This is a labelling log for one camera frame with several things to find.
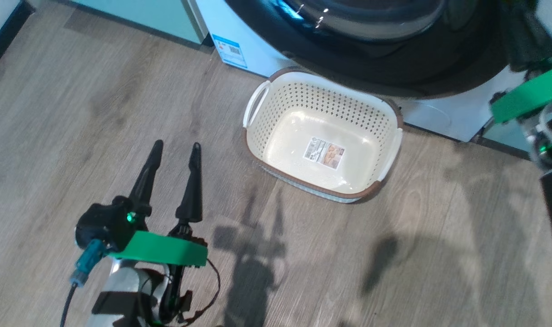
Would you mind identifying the pale green cabinet door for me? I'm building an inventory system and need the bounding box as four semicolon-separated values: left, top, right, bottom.
479;122;532;153

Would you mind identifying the blue plug camera cable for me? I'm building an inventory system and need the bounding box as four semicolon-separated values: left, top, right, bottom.
59;239;109;327

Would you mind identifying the washing machine glass door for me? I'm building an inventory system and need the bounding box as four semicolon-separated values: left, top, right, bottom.
224;0;509;99

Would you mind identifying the blue energy label sticker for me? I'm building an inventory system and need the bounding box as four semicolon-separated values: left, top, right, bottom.
212;34;249;69

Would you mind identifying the pale green cabinet black handle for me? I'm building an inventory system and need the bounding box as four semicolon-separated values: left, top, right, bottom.
72;0;209;45

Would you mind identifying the white front-load washing machine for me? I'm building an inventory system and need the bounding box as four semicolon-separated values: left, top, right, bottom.
194;0;552;142

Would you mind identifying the white perforated basket brown rim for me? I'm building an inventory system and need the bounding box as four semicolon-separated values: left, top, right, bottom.
242;67;404;204

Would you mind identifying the thin dark left arm cable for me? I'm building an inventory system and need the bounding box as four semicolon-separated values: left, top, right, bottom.
180;258;221;326

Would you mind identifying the paper label inside basket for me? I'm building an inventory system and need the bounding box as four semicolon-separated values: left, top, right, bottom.
302;137;346;170

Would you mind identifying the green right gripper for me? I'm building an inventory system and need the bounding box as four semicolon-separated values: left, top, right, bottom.
491;0;552;124

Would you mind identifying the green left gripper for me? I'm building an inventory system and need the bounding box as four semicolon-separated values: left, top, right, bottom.
108;140;209;268

